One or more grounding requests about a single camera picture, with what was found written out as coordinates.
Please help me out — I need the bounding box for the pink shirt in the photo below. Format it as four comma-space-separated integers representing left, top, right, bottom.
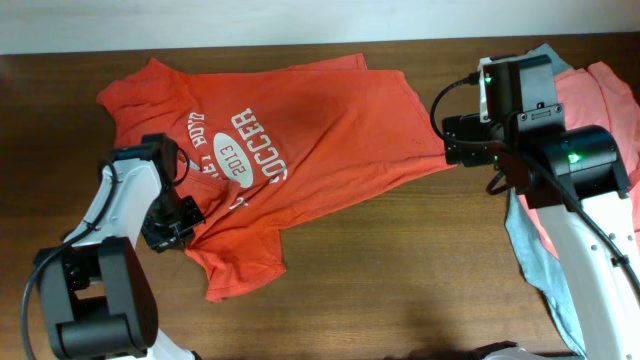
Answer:
505, 62, 639, 263

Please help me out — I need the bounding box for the grey shirt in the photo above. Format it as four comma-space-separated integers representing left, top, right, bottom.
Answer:
503, 42, 587, 356

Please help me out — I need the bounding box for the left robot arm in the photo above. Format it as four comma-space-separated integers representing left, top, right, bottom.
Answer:
23, 133, 204, 359

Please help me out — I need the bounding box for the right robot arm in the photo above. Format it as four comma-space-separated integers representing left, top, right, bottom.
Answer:
431, 55, 639, 359

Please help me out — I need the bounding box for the orange soccer t-shirt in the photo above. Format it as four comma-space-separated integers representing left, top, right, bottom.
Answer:
97, 54, 447, 302

